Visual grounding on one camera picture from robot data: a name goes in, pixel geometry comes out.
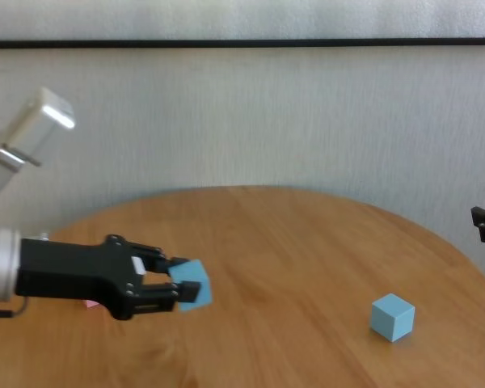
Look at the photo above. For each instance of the light blue building block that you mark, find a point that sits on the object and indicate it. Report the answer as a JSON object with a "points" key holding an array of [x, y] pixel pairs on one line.
{"points": [[392, 319], [196, 272]]}

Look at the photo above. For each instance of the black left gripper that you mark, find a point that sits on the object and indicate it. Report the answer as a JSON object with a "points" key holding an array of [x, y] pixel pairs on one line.
{"points": [[72, 271]]}

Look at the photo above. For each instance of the pink building block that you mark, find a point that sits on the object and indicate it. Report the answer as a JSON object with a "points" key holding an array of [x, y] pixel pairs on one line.
{"points": [[91, 304]]}

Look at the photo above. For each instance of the black wall rail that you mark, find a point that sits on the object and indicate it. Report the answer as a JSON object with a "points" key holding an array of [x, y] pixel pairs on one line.
{"points": [[242, 43]]}

